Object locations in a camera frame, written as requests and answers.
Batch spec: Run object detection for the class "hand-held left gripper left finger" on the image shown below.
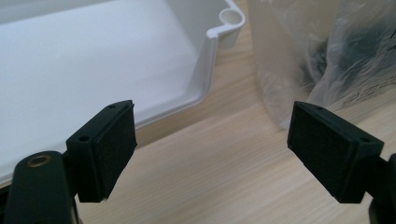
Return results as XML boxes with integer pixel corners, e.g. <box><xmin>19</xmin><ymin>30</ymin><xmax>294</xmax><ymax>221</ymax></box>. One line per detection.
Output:
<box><xmin>64</xmin><ymin>99</ymin><xmax>138</xmax><ymax>203</ymax></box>

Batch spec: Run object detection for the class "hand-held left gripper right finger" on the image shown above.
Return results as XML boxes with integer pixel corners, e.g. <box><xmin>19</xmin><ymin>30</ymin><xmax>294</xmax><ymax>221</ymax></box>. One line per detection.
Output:
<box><xmin>286</xmin><ymin>100</ymin><xmax>386</xmax><ymax>204</ymax></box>

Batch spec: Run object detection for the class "white plastic bin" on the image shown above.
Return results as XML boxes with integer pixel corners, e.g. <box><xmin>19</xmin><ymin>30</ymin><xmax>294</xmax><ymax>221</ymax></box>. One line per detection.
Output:
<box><xmin>0</xmin><ymin>0</ymin><xmax>247</xmax><ymax>185</ymax></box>

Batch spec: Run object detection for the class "clear plastic bag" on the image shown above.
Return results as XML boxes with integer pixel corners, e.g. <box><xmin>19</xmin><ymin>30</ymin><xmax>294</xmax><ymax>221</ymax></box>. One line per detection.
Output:
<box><xmin>247</xmin><ymin>0</ymin><xmax>396</xmax><ymax>131</ymax></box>

